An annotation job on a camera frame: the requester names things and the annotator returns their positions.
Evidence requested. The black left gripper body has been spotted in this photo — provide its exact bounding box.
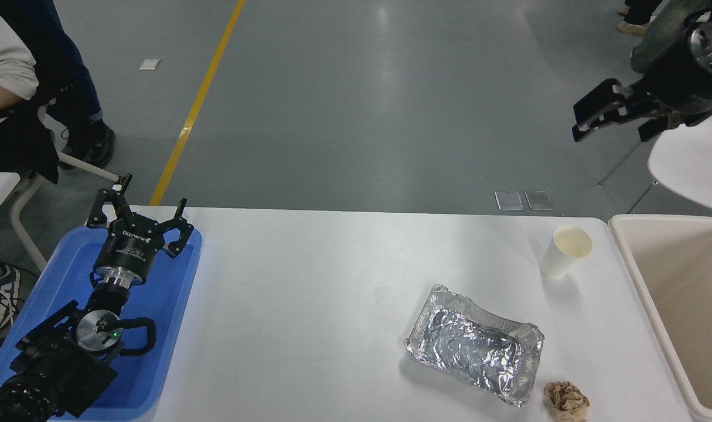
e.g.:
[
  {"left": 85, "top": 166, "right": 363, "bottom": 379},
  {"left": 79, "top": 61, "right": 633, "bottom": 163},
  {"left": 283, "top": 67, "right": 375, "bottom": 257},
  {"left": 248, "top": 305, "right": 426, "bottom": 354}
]
[{"left": 92, "top": 215, "right": 165, "bottom": 276}]

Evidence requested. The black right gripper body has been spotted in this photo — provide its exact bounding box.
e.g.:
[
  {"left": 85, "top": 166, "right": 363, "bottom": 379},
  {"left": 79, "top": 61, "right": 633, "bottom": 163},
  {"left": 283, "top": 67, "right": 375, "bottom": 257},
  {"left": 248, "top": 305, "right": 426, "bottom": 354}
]
[{"left": 643, "top": 32, "right": 712, "bottom": 116}]

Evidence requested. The white paper cup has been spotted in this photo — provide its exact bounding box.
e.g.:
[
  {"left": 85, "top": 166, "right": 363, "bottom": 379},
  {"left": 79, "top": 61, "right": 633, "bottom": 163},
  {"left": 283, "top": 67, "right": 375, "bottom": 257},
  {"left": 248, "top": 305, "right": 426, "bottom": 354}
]
[{"left": 539, "top": 225, "right": 593, "bottom": 280}]

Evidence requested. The person in jeans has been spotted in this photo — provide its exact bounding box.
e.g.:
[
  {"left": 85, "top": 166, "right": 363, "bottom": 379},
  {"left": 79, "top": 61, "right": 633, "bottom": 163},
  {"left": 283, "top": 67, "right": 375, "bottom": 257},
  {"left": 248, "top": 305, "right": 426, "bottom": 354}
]
[{"left": 630, "top": 0, "right": 705, "bottom": 74}]

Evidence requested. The blue plastic tray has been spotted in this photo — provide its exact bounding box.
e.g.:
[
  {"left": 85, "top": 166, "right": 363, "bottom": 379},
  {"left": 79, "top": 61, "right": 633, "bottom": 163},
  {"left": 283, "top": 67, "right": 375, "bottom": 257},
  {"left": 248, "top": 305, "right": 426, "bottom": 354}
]
[{"left": 0, "top": 226, "right": 204, "bottom": 421}]

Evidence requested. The person in dark trousers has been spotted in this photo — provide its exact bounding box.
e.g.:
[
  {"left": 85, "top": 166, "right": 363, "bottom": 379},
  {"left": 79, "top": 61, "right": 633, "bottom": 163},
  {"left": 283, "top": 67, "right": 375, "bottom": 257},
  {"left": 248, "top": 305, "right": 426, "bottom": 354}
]
[{"left": 618, "top": 0, "right": 665, "bottom": 37}]

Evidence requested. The clear floor plate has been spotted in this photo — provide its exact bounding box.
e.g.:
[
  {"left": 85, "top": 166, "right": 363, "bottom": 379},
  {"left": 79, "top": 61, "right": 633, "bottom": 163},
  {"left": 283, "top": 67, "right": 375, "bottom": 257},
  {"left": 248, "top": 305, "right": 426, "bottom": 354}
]
[
  {"left": 524, "top": 190, "right": 556, "bottom": 211},
  {"left": 495, "top": 190, "right": 524, "bottom": 212}
]

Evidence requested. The grey sneaker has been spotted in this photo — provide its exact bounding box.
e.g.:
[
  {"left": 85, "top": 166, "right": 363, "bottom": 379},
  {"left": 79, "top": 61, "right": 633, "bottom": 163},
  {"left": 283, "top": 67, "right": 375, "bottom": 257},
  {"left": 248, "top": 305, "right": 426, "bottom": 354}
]
[{"left": 0, "top": 264, "right": 21, "bottom": 336}]

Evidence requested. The large pale bin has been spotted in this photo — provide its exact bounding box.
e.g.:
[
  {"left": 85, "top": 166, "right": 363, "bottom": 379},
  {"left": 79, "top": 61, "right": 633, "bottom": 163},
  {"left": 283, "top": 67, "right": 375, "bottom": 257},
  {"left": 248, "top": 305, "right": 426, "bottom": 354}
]
[{"left": 608, "top": 214, "right": 712, "bottom": 422}]

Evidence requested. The seated person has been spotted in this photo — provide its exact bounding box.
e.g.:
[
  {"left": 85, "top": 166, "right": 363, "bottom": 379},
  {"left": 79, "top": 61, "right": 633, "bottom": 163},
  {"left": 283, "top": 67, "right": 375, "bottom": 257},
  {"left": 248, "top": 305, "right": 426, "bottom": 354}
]
[{"left": 0, "top": 0, "right": 117, "bottom": 185}]

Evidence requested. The crumpled foil tray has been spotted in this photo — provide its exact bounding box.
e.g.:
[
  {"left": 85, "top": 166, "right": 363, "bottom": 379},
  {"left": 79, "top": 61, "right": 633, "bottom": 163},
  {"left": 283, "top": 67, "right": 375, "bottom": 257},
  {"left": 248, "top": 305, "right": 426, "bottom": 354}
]
[{"left": 404, "top": 284, "right": 545, "bottom": 407}]

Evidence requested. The crumpled tan paper ball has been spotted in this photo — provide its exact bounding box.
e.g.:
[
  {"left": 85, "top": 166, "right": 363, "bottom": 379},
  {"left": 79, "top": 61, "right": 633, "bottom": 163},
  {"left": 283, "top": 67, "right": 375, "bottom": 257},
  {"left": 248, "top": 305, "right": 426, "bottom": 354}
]
[{"left": 544, "top": 382, "right": 591, "bottom": 422}]

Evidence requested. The white chair frame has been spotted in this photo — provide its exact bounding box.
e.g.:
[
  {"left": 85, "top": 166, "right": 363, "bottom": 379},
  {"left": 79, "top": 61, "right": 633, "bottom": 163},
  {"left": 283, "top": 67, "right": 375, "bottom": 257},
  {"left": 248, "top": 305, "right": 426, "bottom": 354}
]
[{"left": 10, "top": 103, "right": 122, "bottom": 271}]

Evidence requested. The black floor cable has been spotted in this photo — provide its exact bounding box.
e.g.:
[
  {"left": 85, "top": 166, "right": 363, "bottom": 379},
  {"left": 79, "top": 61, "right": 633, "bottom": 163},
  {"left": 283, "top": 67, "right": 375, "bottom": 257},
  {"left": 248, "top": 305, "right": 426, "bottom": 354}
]
[{"left": 0, "top": 256, "right": 41, "bottom": 311}]

